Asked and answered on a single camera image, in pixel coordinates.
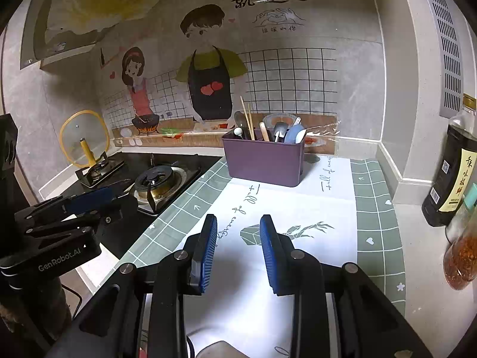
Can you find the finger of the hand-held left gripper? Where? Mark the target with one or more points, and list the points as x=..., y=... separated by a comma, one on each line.
x=108, y=214
x=89, y=195

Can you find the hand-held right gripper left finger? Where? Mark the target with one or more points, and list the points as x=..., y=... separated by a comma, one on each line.
x=205, y=253

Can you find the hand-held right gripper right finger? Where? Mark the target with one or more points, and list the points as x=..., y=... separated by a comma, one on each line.
x=272, y=257

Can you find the purple utensil holder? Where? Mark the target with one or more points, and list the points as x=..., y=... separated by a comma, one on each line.
x=261, y=164

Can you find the blue spoon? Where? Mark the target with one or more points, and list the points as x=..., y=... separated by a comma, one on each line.
x=295, y=134

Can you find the small white spoon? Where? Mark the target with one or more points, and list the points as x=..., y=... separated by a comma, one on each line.
x=238, y=132

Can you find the wooden chopstick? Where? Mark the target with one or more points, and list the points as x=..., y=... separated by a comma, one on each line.
x=245, y=117
x=251, y=123

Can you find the black metal spoon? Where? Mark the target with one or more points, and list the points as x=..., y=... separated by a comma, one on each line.
x=239, y=119

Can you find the small stove burner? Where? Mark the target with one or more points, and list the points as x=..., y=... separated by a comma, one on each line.
x=98, y=169

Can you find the large stove burner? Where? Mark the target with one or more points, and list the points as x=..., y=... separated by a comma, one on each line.
x=156, y=182

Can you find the green checked tablecloth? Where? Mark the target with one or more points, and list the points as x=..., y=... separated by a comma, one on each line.
x=316, y=209

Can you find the glass pot lid yellow rim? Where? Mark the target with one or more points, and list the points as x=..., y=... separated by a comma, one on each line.
x=80, y=128

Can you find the black gas stove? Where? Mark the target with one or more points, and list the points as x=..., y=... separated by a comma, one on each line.
x=186, y=164

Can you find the chili jar yellow lid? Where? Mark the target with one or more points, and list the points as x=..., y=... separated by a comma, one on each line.
x=462, y=264

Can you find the dark sauce bottle yellow label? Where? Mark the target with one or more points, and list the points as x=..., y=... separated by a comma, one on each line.
x=451, y=179

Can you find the grey vent grille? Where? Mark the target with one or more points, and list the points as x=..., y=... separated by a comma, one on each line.
x=447, y=63

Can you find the cartoon couple wall poster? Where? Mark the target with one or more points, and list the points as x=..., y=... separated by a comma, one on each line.
x=298, y=82

